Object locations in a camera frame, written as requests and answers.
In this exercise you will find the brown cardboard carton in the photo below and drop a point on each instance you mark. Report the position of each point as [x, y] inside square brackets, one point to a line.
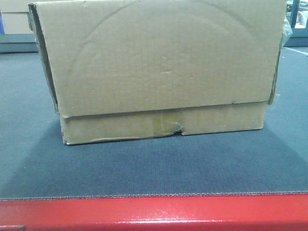
[137, 69]

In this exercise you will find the grey conveyor belt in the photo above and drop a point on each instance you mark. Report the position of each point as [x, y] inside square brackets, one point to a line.
[36, 164]

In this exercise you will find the background cardboard box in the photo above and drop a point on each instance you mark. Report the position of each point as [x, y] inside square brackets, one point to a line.
[15, 16]

